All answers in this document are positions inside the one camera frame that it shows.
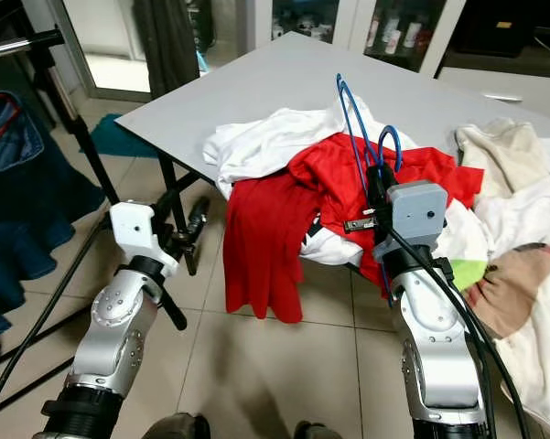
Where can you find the blue denim jeans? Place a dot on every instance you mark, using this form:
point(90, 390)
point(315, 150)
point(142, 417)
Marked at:
point(27, 229)

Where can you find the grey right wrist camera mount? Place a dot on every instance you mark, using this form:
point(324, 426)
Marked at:
point(416, 210)

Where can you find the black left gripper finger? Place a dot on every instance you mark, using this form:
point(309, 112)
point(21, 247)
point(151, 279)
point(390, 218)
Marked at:
point(200, 219)
point(171, 203)

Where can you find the chrome and black clothes rack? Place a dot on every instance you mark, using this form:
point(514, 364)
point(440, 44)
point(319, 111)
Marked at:
point(78, 146)

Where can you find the dark right robot foot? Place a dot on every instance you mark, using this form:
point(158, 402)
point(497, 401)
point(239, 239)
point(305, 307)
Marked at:
point(318, 431)

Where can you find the white glass door cabinet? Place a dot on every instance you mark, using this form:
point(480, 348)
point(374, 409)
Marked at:
point(357, 11)

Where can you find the wide white drawer front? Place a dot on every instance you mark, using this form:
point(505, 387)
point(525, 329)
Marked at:
point(508, 91)

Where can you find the black desk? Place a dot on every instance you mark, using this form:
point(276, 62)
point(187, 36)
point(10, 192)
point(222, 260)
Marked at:
point(5, 20)

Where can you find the red polo shirt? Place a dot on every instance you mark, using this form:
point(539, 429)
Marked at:
point(329, 169)

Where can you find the cream crumpled garment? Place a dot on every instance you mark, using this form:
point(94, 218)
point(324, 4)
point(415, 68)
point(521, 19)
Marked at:
point(503, 151)

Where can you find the black speaker box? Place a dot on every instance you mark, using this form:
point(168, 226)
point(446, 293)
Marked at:
point(508, 26)

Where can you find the white table black legs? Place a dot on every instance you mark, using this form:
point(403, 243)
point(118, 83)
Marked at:
point(265, 78)

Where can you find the grey curtain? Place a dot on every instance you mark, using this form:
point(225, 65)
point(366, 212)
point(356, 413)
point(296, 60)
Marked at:
point(167, 46)

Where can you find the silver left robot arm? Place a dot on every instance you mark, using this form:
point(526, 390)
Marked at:
point(119, 338)

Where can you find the pink hanger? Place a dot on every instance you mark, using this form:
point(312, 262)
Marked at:
point(7, 123)

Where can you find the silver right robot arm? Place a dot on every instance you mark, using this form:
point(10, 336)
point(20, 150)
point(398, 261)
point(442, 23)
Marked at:
point(435, 347)

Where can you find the beige pink printed garment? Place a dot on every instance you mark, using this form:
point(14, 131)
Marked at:
point(508, 288)

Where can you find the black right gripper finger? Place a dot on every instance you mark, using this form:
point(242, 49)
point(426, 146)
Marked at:
point(390, 188)
point(374, 186)

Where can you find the white T-shirt red black print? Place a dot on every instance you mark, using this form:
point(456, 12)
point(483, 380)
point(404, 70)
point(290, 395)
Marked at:
point(261, 144)

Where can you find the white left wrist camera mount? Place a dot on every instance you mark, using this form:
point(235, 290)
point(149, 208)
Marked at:
point(133, 229)

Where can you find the teal floor mat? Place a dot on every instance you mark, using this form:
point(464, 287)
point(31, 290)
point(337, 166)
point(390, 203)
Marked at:
point(119, 137)

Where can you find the dark left robot foot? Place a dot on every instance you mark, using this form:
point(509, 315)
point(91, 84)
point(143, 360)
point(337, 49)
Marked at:
point(177, 427)

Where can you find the dark robot foot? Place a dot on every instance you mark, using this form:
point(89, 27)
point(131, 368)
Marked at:
point(177, 427)
point(318, 431)

